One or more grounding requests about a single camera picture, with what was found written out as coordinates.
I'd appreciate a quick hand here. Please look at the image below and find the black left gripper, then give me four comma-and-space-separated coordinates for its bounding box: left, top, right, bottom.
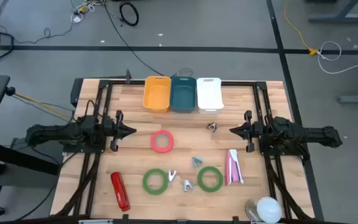
104, 110, 137, 152

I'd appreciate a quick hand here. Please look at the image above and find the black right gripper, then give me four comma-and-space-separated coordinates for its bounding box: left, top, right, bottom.
229, 110, 265, 153

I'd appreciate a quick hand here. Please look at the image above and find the pink tape roll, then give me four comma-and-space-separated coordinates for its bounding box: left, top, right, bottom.
150, 129, 175, 154

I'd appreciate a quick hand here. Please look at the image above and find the pink and white stapler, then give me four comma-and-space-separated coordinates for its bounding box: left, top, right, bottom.
224, 149, 245, 186

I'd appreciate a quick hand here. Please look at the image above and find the green tape roll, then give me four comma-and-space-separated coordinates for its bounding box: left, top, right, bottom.
142, 168, 169, 196
197, 166, 224, 193

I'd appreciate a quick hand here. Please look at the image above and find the red stapler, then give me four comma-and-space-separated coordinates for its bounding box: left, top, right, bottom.
110, 171, 131, 212

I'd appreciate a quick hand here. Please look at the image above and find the light blue staple remover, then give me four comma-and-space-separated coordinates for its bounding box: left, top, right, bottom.
182, 179, 195, 193

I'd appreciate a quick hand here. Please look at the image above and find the yellow plastic bin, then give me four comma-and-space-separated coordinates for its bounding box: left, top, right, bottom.
143, 76, 172, 113

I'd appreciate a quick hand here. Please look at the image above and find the white plastic bin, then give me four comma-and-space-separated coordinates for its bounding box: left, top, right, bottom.
196, 77, 225, 114

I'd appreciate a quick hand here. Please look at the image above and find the black panel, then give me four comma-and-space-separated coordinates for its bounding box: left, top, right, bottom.
70, 77, 84, 108

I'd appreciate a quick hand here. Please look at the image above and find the teal plastic bin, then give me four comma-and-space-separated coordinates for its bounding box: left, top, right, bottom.
169, 77, 198, 113

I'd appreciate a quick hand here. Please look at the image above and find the silver metal disc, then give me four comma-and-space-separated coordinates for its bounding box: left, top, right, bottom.
245, 198, 260, 222

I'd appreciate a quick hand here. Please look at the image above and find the white dome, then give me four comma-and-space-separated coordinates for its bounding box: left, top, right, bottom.
255, 196, 282, 224

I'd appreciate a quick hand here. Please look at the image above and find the grey desk foot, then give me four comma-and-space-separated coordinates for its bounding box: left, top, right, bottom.
305, 0, 358, 23
336, 95, 358, 104

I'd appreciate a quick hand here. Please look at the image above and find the white power strip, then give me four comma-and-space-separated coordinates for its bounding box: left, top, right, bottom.
70, 0, 96, 24

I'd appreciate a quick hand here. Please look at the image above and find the black aluminium frame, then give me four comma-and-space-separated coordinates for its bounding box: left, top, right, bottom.
54, 77, 315, 224

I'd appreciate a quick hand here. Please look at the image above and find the black cable bundle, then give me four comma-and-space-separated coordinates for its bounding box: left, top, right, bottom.
54, 152, 103, 218
264, 155, 312, 220

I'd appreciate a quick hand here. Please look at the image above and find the grey cable loop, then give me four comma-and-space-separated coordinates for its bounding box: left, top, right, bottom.
170, 67, 195, 79

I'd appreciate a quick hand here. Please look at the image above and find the long black cable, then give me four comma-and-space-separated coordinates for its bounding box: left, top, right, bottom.
103, 0, 165, 77

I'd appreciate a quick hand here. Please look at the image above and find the silver bracket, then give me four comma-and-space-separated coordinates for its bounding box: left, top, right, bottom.
78, 219, 114, 224

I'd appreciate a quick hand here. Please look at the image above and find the yellow extension cable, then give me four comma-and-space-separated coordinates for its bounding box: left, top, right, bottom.
283, 0, 319, 57

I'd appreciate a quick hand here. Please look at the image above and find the white floor cable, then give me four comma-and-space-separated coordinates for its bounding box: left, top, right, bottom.
317, 40, 358, 75

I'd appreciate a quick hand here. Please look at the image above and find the coiled black cable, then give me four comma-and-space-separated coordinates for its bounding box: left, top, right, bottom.
119, 1, 140, 27

